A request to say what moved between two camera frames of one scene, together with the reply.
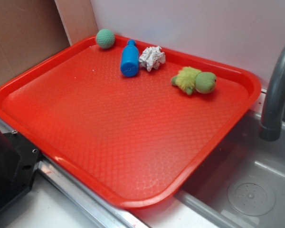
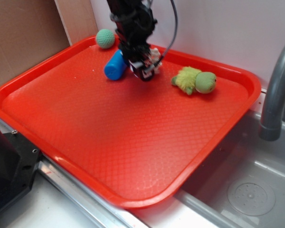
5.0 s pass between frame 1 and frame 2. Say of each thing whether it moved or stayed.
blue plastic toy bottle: moved
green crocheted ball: stayed
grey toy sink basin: stayed
